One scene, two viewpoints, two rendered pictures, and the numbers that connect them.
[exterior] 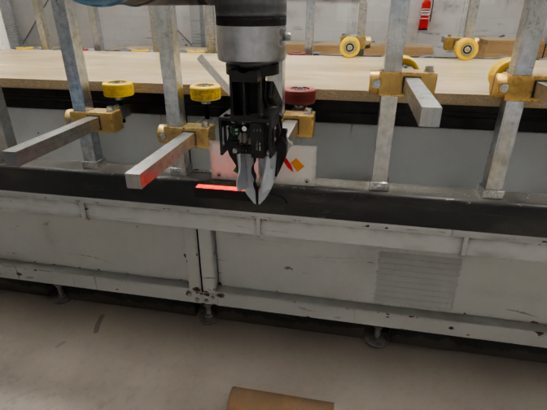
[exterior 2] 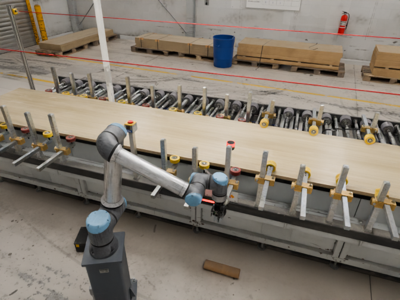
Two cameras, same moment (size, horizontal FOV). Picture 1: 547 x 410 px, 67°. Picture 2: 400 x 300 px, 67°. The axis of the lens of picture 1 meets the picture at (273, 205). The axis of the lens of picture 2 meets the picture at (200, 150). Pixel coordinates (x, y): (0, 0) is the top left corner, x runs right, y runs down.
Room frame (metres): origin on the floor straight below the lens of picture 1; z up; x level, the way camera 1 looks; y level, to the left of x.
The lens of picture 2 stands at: (-0.84, -0.02, 2.25)
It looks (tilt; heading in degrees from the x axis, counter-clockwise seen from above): 32 degrees down; 7
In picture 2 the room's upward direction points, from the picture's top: 1 degrees clockwise
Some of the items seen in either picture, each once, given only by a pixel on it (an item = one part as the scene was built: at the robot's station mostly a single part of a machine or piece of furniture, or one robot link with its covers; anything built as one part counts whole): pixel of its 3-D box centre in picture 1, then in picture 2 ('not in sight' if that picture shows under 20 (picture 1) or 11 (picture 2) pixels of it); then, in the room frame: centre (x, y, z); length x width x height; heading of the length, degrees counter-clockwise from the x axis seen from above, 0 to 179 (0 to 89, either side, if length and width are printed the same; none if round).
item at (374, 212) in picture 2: not in sight; (375, 211); (0.78, -0.99, 0.87); 0.04 x 0.04 x 0.48; 79
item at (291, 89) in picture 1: (299, 109); (235, 175); (1.07, -0.07, 0.85); 0.08 x 0.08 x 0.11
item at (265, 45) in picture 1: (254, 45); (219, 195); (0.58, 0.02, 1.05); 0.10 x 0.09 x 0.05; 79
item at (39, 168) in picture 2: not in sight; (56, 156); (1.16, 1.44, 0.83); 0.44 x 0.03 x 0.04; 169
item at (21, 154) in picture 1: (79, 129); (165, 179); (0.97, 0.46, 0.83); 0.44 x 0.03 x 0.04; 169
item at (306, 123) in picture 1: (286, 123); (229, 183); (0.96, -0.03, 0.85); 0.14 x 0.06 x 0.05; 79
